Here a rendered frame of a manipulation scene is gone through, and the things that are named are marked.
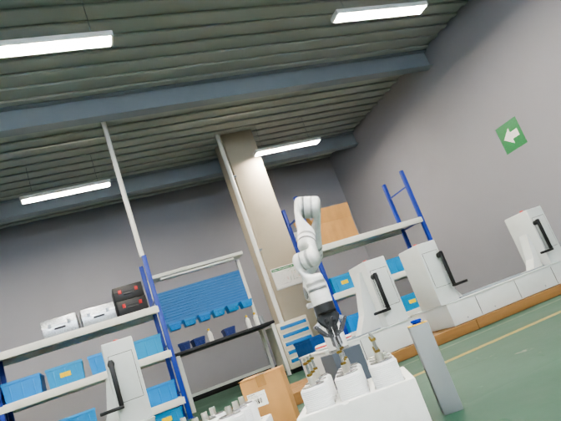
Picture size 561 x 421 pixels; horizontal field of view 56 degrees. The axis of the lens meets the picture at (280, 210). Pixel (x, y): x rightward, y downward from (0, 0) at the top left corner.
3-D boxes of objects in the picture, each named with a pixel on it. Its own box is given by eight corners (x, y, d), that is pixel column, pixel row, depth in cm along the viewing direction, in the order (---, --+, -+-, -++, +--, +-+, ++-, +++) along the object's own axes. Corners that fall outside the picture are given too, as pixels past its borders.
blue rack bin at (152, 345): (129, 365, 627) (125, 348, 632) (160, 354, 642) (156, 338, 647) (131, 362, 582) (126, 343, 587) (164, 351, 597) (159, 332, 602)
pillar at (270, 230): (290, 369, 839) (214, 149, 933) (320, 357, 861) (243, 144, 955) (301, 367, 789) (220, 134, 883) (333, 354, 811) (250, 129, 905)
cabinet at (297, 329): (280, 376, 753) (265, 330, 769) (309, 365, 771) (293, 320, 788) (293, 373, 702) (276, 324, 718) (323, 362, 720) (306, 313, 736)
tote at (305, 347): (302, 372, 651) (292, 344, 660) (330, 362, 670) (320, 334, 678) (320, 369, 608) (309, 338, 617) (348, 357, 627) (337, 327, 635)
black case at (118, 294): (114, 308, 638) (111, 295, 642) (143, 300, 651) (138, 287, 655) (115, 302, 600) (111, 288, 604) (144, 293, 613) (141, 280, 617)
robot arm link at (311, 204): (320, 191, 218) (322, 243, 230) (297, 193, 219) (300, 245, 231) (320, 201, 210) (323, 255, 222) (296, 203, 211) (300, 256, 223)
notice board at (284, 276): (277, 291, 819) (270, 270, 827) (304, 281, 838) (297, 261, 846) (277, 291, 818) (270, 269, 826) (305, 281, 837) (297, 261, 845)
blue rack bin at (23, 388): (12, 405, 579) (7, 387, 584) (48, 393, 594) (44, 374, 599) (4, 405, 535) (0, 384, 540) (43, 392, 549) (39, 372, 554)
